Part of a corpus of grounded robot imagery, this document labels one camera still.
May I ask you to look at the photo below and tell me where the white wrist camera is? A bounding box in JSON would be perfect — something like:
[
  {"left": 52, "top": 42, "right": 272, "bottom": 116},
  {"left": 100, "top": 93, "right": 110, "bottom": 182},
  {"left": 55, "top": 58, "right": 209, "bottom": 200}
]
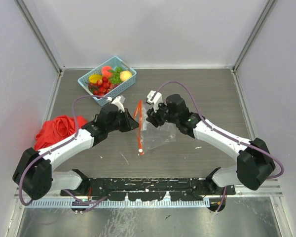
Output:
[
  {"left": 107, "top": 95, "right": 125, "bottom": 112},
  {"left": 146, "top": 90, "right": 163, "bottom": 112}
]

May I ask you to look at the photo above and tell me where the red orange peach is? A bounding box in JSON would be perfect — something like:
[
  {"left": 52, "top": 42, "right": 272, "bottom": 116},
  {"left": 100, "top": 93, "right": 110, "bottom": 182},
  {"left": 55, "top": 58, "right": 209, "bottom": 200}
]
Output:
[{"left": 101, "top": 66, "right": 114, "bottom": 78}]

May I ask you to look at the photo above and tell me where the light blue plastic basket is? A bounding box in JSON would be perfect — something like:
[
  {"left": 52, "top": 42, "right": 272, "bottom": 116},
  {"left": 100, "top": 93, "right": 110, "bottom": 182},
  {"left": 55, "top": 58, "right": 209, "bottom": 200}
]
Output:
[{"left": 77, "top": 56, "right": 137, "bottom": 106}]

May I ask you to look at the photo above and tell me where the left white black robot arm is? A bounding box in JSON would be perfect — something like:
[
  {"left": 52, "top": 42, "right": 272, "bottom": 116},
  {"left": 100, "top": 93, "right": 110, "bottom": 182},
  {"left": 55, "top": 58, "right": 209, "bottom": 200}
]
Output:
[{"left": 12, "top": 104, "right": 139, "bottom": 200}]

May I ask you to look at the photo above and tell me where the green grape bunch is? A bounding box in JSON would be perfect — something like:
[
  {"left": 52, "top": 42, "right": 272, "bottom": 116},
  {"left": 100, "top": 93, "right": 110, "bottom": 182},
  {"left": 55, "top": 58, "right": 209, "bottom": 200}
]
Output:
[{"left": 108, "top": 67, "right": 122, "bottom": 84}]

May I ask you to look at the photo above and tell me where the white slotted cable duct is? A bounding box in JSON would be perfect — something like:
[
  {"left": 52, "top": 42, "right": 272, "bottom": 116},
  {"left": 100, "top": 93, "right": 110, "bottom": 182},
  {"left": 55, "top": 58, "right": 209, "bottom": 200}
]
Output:
[{"left": 27, "top": 198, "right": 210, "bottom": 208}]

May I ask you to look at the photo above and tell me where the clear orange zip top bag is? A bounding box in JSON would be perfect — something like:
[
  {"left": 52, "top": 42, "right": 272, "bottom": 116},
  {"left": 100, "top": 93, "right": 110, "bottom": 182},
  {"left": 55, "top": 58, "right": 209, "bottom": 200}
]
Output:
[{"left": 133, "top": 100, "right": 176, "bottom": 156}]

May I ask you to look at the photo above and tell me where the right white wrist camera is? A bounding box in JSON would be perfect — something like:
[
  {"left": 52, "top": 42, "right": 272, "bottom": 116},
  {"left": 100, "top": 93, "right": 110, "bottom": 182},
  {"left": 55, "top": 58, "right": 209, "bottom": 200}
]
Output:
[{"left": 146, "top": 90, "right": 163, "bottom": 112}]

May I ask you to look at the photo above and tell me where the yellow mango slice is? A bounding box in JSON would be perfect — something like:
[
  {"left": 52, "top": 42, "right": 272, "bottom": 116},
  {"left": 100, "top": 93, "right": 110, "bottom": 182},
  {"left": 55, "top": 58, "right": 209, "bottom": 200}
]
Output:
[{"left": 88, "top": 74, "right": 103, "bottom": 84}]

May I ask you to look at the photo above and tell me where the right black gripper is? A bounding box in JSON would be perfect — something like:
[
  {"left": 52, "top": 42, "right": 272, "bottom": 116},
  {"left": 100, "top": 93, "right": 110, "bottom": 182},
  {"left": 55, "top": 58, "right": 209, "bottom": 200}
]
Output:
[{"left": 146, "top": 100, "right": 179, "bottom": 128}]

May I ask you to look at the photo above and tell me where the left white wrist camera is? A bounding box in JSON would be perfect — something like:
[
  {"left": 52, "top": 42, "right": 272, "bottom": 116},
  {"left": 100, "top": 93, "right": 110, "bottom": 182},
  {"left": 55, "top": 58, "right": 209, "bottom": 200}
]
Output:
[{"left": 107, "top": 95, "right": 125, "bottom": 112}]

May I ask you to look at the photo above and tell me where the yellow pear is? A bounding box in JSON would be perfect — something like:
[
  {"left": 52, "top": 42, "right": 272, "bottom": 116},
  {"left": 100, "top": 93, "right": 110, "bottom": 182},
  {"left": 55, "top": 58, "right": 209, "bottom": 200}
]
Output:
[{"left": 119, "top": 70, "right": 133, "bottom": 82}]

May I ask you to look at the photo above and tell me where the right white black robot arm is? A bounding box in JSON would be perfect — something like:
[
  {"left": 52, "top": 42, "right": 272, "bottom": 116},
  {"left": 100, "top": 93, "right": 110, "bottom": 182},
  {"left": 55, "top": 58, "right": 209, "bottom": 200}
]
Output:
[{"left": 147, "top": 91, "right": 276, "bottom": 195}]

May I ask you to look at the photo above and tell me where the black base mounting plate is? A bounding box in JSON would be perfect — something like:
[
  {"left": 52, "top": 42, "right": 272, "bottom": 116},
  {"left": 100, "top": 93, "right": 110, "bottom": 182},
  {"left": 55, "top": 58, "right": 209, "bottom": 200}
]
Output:
[{"left": 70, "top": 178, "right": 223, "bottom": 201}]

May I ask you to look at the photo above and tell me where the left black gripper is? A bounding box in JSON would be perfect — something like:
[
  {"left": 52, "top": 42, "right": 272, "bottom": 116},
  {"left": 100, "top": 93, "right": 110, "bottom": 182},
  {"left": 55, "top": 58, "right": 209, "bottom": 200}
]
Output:
[{"left": 107, "top": 108, "right": 139, "bottom": 132}]

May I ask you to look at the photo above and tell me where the red crumpled cloth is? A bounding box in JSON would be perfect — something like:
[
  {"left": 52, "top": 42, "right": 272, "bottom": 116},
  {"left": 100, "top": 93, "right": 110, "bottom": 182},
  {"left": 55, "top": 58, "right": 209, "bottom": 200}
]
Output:
[{"left": 34, "top": 115, "right": 76, "bottom": 151}]

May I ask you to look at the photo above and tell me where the aluminium frame rail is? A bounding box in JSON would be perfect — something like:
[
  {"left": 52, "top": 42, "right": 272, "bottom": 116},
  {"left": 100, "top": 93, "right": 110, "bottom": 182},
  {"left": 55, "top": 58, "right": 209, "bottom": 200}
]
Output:
[{"left": 17, "top": 180, "right": 282, "bottom": 202}]

